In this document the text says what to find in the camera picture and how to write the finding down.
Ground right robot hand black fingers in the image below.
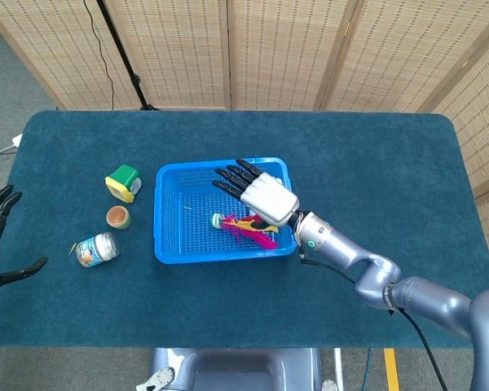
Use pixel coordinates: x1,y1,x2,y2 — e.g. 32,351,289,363
212,158,301,229

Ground colourful feather shuttlecock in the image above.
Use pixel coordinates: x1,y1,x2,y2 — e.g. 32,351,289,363
210,212,279,250

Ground glass jar with blue label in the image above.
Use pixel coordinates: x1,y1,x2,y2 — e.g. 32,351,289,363
75,231,121,268

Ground small terracotta cup green band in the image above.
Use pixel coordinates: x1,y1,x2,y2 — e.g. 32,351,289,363
106,205,132,231

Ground green box with yellow lid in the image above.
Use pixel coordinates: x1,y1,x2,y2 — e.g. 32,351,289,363
104,164,143,204

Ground blue perforated plastic basket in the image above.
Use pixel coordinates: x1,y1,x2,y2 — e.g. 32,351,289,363
153,156,298,265

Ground teal table cloth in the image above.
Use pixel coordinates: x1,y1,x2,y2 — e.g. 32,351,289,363
0,110,489,349

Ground silver robot torso base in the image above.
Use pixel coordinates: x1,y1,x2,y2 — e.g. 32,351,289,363
136,348,339,391

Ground bamboo folding screen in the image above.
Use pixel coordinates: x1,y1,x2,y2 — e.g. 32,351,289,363
0,0,489,286

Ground black tripod stand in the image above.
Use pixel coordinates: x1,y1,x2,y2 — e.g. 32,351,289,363
95,0,161,112

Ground yellow floor tape strip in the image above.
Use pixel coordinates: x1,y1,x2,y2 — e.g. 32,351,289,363
383,348,400,391

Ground white power adapter with cord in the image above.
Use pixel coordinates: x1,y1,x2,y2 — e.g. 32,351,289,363
0,133,24,159

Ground thin black hanging cable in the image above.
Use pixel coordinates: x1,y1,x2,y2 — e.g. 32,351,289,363
83,0,116,111

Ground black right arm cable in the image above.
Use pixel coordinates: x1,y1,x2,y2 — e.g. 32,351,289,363
299,252,449,391

